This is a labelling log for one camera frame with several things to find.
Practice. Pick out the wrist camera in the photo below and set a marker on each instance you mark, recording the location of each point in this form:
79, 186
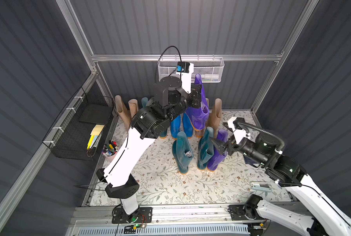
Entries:
238, 132
185, 71

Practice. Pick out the teal front boot left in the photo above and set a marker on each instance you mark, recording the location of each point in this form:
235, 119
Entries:
182, 152

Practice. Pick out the white wire mesh basket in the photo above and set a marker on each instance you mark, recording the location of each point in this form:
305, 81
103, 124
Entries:
202, 65

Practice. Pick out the teal front boot right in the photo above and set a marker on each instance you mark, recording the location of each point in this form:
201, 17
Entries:
205, 149

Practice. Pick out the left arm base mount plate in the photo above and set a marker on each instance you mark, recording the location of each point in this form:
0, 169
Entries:
141, 215

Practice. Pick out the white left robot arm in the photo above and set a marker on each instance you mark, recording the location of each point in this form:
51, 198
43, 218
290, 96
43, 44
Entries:
172, 97

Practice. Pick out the black wire wall basket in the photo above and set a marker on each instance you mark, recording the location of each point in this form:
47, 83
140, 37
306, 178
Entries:
69, 136

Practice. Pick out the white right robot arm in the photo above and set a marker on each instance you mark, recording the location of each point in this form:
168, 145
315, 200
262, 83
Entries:
325, 218

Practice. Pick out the purple boot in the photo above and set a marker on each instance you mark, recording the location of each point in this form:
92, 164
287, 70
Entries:
199, 115
217, 157

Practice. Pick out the yellow notepad in basket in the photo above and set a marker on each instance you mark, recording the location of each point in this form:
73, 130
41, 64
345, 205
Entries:
95, 136

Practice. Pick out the dark teal boot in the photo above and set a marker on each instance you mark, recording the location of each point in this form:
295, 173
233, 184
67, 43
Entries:
163, 134
144, 102

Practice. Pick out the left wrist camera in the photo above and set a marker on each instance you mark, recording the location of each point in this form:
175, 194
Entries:
185, 71

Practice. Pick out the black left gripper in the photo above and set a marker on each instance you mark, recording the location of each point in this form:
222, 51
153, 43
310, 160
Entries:
195, 96

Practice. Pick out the pink cup of markers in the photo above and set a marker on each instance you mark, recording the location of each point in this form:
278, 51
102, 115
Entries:
110, 150

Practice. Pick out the dark blue book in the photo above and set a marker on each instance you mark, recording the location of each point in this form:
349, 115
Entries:
250, 162

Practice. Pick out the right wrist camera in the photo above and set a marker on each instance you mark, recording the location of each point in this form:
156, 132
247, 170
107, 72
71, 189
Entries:
238, 132

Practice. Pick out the beige rain boot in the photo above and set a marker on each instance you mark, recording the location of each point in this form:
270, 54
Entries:
123, 112
200, 133
133, 107
216, 115

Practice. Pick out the blue rain boot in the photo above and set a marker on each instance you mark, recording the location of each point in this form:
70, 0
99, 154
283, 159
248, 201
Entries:
175, 127
187, 126

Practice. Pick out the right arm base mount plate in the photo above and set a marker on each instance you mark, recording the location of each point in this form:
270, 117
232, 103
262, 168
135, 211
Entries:
237, 212

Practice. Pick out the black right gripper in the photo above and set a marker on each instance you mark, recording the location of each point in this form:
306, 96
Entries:
230, 144

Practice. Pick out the floral floor mat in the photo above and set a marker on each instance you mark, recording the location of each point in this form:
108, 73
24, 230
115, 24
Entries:
161, 183

